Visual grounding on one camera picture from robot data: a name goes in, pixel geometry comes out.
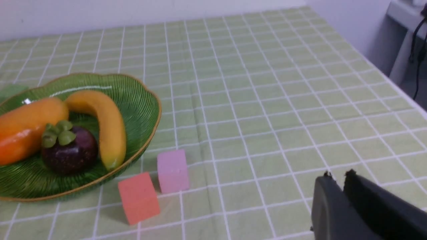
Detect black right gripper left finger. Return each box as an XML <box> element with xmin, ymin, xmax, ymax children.
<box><xmin>311</xmin><ymin>171</ymin><xmax>382</xmax><ymax>240</ymax></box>

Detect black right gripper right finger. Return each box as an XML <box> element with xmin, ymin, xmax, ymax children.
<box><xmin>343</xmin><ymin>169</ymin><xmax>427</xmax><ymax>240</ymax></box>

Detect yellow toy banana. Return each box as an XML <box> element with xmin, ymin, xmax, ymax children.
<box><xmin>65</xmin><ymin>90</ymin><xmax>127</xmax><ymax>172</ymax></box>

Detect purple toy mangosteen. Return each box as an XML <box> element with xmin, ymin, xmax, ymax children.
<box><xmin>41</xmin><ymin>120</ymin><xmax>98</xmax><ymax>176</ymax></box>

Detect orange toy mango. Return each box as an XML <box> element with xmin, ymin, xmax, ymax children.
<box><xmin>0</xmin><ymin>97</ymin><xmax>70</xmax><ymax>166</ymax></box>

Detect green checkered tablecloth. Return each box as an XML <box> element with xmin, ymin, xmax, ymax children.
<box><xmin>1</xmin><ymin>7</ymin><xmax>426</xmax><ymax>240</ymax></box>

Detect purple foam cube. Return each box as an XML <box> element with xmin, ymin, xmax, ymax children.
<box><xmin>157</xmin><ymin>149</ymin><xmax>189</xmax><ymax>194</ymax></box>

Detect pink-red foam cube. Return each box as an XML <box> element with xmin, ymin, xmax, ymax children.
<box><xmin>118</xmin><ymin>172</ymin><xmax>160</xmax><ymax>225</ymax></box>

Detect white side table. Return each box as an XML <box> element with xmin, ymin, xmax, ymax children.
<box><xmin>386</xmin><ymin>0</ymin><xmax>426</xmax><ymax>86</ymax></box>

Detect green glass leaf plate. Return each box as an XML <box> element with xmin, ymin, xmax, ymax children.
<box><xmin>0</xmin><ymin>73</ymin><xmax>162</xmax><ymax>202</ymax></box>

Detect black hanging cable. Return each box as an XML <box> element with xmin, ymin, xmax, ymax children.
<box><xmin>410</xmin><ymin>3</ymin><xmax>427</xmax><ymax>100</ymax></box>

